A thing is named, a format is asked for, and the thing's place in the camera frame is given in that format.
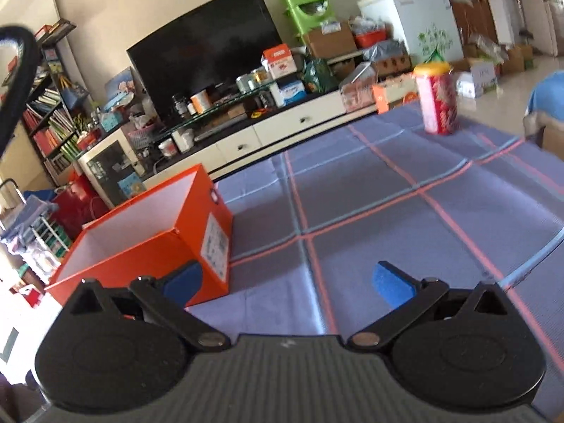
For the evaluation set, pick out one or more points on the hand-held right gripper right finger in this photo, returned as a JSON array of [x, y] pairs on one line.
[[392, 284]]

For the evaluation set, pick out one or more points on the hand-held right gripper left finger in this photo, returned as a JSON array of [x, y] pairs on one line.
[[183, 280]]

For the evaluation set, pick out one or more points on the orange cardboard box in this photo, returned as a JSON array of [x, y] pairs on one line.
[[198, 211]]

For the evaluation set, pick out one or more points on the plaid purple tablecloth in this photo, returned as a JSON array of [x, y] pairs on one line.
[[396, 229]]

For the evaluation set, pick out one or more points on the red shopping bag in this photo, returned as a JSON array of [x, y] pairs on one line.
[[75, 207]]

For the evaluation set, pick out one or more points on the pink plastic basket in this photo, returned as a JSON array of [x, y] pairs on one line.
[[140, 135]]

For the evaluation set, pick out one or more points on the teal plastic basket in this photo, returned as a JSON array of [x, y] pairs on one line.
[[111, 120]]

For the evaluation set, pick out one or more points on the orange paper gift bag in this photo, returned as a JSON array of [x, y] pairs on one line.
[[381, 99]]

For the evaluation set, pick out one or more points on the white television cabinet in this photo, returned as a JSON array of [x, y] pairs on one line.
[[299, 121]]

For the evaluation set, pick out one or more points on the red can with yellow lid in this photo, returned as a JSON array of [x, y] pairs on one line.
[[436, 101]]

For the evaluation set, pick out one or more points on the clear plastic container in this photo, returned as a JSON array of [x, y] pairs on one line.
[[357, 90]]

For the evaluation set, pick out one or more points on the illustrated picture board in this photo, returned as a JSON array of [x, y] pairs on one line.
[[123, 88]]

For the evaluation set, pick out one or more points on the dark bookshelf with books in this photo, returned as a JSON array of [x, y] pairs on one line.
[[48, 114]]

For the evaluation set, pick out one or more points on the blue hanging bag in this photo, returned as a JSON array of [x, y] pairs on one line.
[[75, 94]]

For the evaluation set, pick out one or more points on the blue and white carton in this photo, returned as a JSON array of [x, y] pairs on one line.
[[291, 92]]

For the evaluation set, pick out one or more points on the cardboard box with round stamps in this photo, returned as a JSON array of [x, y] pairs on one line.
[[392, 65]]

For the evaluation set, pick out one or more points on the green plastic bag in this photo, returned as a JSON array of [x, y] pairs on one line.
[[319, 75]]

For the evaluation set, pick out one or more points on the white box with blue print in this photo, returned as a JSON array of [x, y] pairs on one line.
[[480, 77]]

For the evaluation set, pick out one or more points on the black flat television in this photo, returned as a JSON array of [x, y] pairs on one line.
[[202, 53]]

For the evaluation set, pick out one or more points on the orange and white carton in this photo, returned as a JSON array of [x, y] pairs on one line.
[[278, 64]]

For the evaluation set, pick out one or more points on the red plastic basin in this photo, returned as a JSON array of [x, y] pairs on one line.
[[371, 39]]

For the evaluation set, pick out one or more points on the blue cloth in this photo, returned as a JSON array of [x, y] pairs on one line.
[[548, 94]]

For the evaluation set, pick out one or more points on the brown cardboard box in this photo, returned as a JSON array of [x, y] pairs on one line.
[[330, 42]]

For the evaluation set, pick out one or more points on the white chest freezer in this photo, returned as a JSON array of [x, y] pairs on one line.
[[418, 22]]

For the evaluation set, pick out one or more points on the green plastic rack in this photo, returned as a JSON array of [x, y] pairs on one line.
[[308, 22]]

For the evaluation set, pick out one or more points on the white refrigerator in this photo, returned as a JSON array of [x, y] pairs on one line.
[[550, 9]]

